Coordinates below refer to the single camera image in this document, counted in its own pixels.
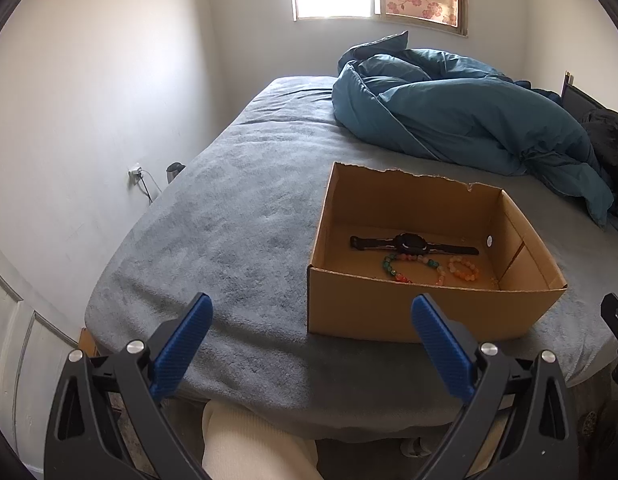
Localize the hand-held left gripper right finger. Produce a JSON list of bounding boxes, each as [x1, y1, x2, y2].
[[410, 293, 581, 480]]

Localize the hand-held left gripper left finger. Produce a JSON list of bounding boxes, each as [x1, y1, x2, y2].
[[43, 292, 214, 480]]

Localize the brown cardboard box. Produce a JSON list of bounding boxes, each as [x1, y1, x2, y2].
[[307, 161, 568, 345]]

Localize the small orange pink bead bracelet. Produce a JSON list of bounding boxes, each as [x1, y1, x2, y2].
[[448, 256, 483, 282]]

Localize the large multicolour bead bracelet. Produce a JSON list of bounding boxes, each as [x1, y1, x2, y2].
[[380, 253, 448, 287]]

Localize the black wrist watch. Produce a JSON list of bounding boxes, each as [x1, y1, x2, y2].
[[350, 232, 481, 257]]

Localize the grey slipper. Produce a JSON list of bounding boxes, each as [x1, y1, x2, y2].
[[399, 437, 430, 458]]

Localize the person's leg cream pants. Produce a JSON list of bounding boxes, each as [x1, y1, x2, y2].
[[201, 400, 320, 480]]

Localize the white door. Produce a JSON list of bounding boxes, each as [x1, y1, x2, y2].
[[0, 237, 87, 468]]

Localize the black jacket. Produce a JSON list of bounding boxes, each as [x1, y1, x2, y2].
[[579, 107, 618, 203]]

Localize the blue duvet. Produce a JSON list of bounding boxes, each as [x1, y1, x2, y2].
[[331, 31, 618, 231]]

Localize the black headboard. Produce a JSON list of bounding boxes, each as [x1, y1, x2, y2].
[[560, 70, 612, 123]]

